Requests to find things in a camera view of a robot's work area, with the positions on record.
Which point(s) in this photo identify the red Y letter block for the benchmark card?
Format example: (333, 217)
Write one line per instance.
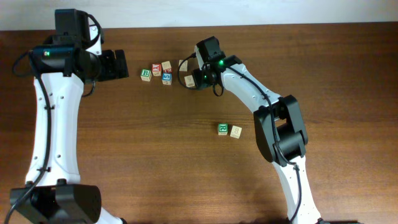
(156, 69)

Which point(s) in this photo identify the wooden block engraved top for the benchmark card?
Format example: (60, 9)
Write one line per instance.
(236, 132)

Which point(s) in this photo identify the green R letter block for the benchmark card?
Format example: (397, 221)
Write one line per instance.
(222, 129)

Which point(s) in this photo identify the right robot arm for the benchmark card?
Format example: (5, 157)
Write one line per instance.
(280, 132)

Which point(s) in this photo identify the wooden block with red side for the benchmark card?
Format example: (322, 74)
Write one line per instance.
(166, 67)

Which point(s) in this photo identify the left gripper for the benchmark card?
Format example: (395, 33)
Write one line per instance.
(112, 70)

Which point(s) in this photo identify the green B letter block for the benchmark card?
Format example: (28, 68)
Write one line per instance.
(146, 75)

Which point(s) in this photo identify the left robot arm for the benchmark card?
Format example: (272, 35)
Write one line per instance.
(62, 66)

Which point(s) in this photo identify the plain wooden apple block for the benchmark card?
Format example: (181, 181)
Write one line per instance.
(183, 66)

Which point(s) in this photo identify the blue 5 number block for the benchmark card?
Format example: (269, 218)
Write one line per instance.
(167, 78)

